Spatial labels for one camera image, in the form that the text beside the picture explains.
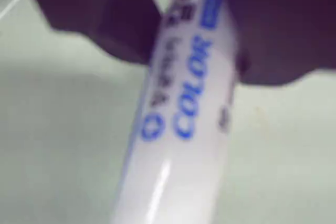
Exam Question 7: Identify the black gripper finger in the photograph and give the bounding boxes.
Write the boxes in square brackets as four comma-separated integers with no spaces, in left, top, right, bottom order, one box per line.
[20,0,165,65]
[212,0,336,86]

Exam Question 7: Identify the blue capped white marker pen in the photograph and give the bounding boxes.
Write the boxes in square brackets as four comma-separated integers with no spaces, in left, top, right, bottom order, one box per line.
[110,0,241,224]

